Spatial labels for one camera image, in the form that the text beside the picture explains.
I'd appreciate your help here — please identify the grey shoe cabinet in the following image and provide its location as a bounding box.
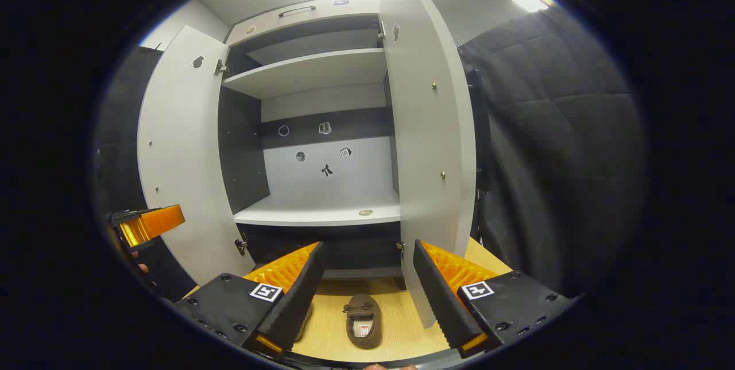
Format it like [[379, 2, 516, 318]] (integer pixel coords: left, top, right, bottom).
[[137, 0, 478, 329]]

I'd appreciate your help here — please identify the ceiling light panel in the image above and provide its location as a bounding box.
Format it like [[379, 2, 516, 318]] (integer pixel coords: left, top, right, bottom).
[[511, 0, 553, 13]]

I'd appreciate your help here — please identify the grey cabinet door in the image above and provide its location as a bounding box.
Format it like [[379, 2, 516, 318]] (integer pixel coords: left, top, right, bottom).
[[137, 25, 256, 286], [378, 0, 478, 329]]

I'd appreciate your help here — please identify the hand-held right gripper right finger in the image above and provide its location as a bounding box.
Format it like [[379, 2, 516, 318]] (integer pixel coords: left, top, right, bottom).
[[412, 239, 575, 359]]

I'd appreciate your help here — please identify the black backdrop cloth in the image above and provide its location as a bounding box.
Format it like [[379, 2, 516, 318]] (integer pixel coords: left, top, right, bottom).
[[94, 5, 651, 302]]

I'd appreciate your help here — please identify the grey cabinet drawer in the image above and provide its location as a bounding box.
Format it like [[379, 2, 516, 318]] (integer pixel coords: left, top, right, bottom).
[[227, 0, 382, 46]]

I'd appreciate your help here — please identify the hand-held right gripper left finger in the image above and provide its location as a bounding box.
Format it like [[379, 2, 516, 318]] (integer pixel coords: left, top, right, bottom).
[[172, 241, 327, 356]]

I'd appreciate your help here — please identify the brown slipper shoe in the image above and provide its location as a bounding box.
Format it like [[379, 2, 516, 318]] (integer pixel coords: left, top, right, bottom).
[[343, 294, 383, 350], [294, 301, 314, 343]]

